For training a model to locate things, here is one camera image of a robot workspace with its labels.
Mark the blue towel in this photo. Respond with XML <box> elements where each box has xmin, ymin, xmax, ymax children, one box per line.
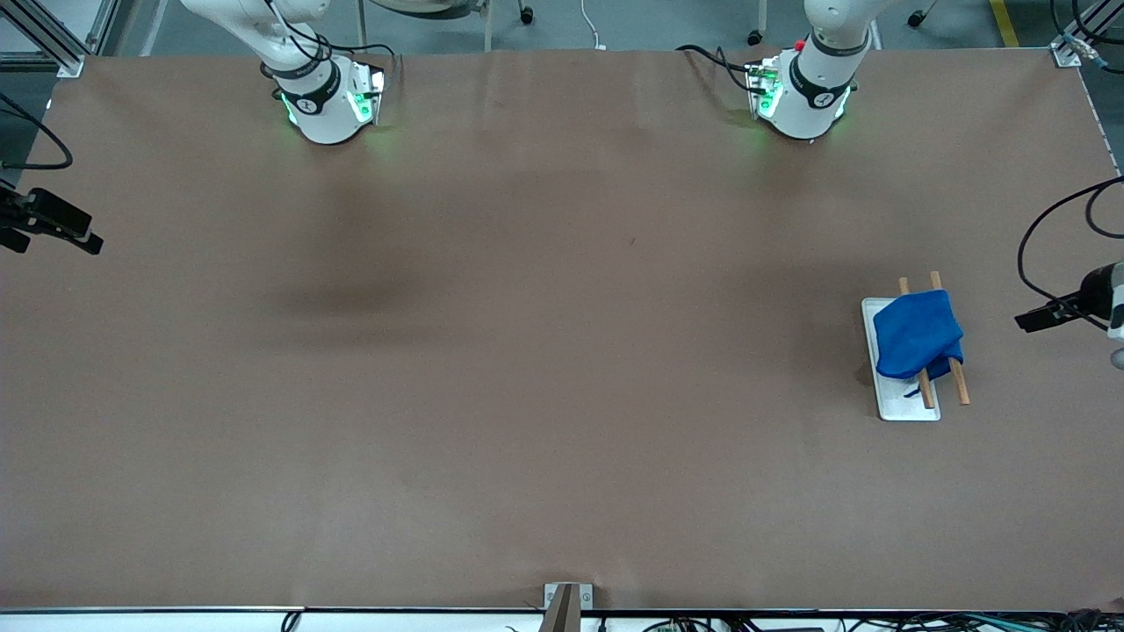
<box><xmin>873</xmin><ymin>290</ymin><xmax>965</xmax><ymax>398</ymax></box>

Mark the white wooden-bar towel rack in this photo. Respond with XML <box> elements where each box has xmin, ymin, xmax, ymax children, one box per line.
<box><xmin>861</xmin><ymin>270</ymin><xmax>972</xmax><ymax>422</ymax></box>

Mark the black cable bundle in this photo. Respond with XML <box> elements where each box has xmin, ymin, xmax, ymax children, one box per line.
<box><xmin>641</xmin><ymin>610</ymin><xmax>1124</xmax><ymax>632</ymax></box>

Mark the black left arm base cable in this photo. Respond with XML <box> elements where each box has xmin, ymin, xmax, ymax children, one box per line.
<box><xmin>674</xmin><ymin>44</ymin><xmax>767</xmax><ymax>94</ymax></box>

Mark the white floor cable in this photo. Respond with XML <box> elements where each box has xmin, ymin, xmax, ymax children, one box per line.
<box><xmin>580</xmin><ymin>0</ymin><xmax>609</xmax><ymax>51</ymax></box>

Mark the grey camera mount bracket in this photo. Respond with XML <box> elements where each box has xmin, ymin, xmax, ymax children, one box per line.
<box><xmin>543</xmin><ymin>582</ymin><xmax>594</xmax><ymax>632</ymax></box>

